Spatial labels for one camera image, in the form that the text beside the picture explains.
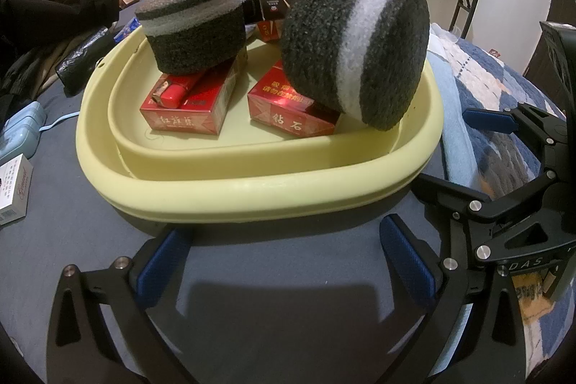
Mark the black plastic bundle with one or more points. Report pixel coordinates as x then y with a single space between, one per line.
83 55

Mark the yellow-green plastic basin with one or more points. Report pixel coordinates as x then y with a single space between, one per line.
252 190

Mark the light blue device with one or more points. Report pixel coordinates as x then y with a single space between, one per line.
20 130

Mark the blue white chequered blanket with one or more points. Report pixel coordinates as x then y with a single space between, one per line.
495 69

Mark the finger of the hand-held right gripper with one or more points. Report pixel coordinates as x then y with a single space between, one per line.
450 195
488 118

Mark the red lighter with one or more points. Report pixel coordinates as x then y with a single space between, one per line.
177 94

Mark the blue packet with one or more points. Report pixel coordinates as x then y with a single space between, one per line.
128 28

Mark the black jacket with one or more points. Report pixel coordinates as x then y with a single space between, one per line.
58 6

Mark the red cigarette pack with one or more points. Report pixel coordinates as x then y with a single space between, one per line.
279 114
202 114

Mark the black foam cylinder grey band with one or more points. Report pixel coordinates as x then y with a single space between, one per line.
193 37

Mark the white cigarette pack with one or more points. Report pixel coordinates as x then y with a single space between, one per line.
13 190

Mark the red white cigarette carton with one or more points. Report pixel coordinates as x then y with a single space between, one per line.
270 32

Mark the black foam cylinder white band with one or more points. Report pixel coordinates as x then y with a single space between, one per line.
324 42

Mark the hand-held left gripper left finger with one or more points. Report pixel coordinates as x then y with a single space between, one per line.
157 271

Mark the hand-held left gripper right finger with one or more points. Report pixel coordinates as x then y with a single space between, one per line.
405 262

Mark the black red cigarette carton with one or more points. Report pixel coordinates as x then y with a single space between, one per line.
270 4

